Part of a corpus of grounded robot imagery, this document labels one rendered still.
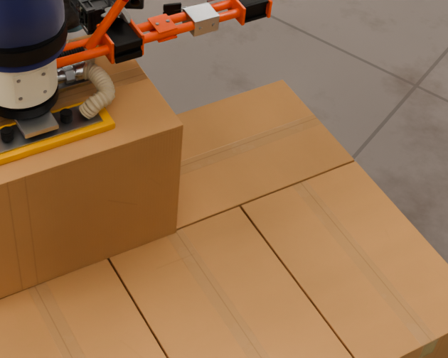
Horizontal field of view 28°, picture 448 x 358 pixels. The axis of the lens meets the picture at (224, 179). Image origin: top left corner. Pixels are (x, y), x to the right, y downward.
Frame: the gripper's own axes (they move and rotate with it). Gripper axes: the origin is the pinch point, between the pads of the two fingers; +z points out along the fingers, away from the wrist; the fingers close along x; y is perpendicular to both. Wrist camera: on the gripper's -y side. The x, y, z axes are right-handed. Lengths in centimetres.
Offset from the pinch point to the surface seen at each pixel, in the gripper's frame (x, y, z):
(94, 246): -46, 20, 20
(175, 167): -26.7, -2.4, 20.1
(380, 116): -107, -128, -35
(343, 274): -53, -36, 52
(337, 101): -107, -117, -50
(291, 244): -53, -30, 37
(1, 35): 17.6, 32.9, 9.1
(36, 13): 21.6, 25.7, 10.3
